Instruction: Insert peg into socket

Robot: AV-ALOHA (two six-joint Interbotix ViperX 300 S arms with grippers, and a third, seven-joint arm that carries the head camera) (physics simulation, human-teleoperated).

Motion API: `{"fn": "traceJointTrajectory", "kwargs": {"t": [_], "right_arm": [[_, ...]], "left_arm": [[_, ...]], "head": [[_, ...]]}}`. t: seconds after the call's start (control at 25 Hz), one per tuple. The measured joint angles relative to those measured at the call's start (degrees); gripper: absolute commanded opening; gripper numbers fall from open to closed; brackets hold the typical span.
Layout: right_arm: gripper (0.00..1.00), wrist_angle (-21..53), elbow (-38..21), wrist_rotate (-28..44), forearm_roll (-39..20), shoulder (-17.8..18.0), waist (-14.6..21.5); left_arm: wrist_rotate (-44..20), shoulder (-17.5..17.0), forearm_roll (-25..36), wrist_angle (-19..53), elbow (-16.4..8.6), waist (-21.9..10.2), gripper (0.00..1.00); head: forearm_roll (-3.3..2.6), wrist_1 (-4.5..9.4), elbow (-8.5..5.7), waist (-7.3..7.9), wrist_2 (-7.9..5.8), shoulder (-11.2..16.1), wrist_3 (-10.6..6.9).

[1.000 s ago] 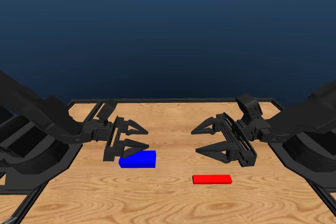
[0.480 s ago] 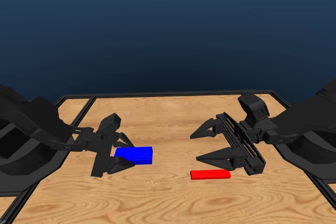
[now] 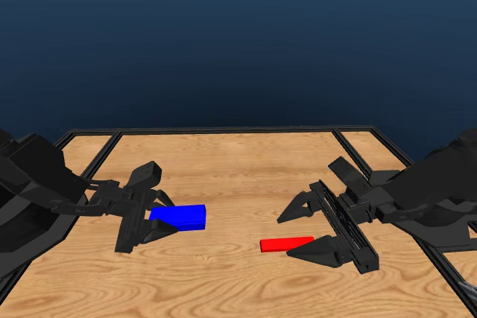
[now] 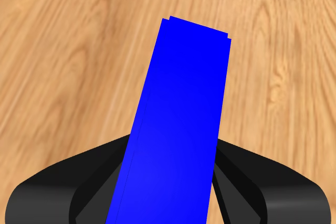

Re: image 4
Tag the blue hollow socket block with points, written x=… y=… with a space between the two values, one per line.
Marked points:
x=178 y=116

